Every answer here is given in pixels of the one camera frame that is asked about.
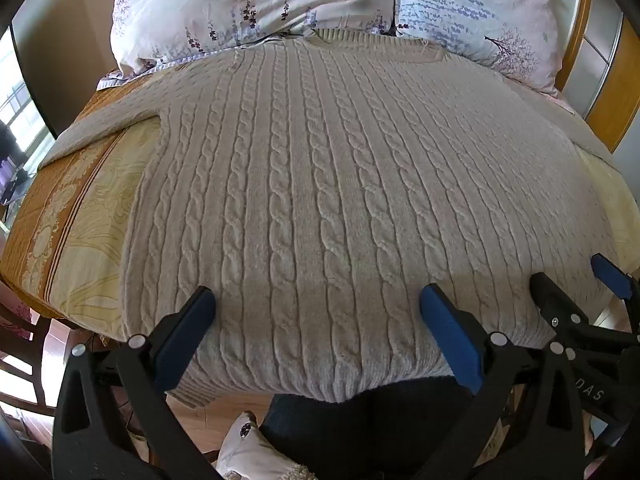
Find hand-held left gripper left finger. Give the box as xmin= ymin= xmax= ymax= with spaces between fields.
xmin=52 ymin=286 xmax=222 ymax=480

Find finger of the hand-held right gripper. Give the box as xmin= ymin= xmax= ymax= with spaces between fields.
xmin=590 ymin=254 xmax=640 ymax=333
xmin=529 ymin=272 xmax=601 ymax=346

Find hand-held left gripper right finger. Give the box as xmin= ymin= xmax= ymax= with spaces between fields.
xmin=415 ymin=283 xmax=587 ymax=480

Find cream cable knit sweater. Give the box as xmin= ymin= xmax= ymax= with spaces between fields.
xmin=40 ymin=29 xmax=618 ymax=410

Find person's dark trouser legs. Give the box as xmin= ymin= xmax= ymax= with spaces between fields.
xmin=259 ymin=374 xmax=483 ymax=480

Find cream fabric slipper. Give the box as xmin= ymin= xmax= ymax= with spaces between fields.
xmin=214 ymin=410 xmax=313 ymax=480

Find dark wooden chair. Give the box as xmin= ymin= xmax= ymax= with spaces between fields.
xmin=0 ymin=277 xmax=57 ymax=418

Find yellow patterned bed sheet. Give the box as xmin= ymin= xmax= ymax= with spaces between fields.
xmin=0 ymin=57 xmax=640 ymax=346

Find wooden headboard with white panels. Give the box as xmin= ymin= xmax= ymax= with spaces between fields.
xmin=530 ymin=0 xmax=640 ymax=155

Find window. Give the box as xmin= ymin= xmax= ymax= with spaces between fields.
xmin=0 ymin=25 xmax=56 ymax=171

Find floral pillow with tree print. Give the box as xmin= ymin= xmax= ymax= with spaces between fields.
xmin=394 ymin=0 xmax=568 ymax=97

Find pink floral pillow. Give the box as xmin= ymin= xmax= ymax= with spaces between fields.
xmin=97 ymin=0 xmax=403 ymax=81

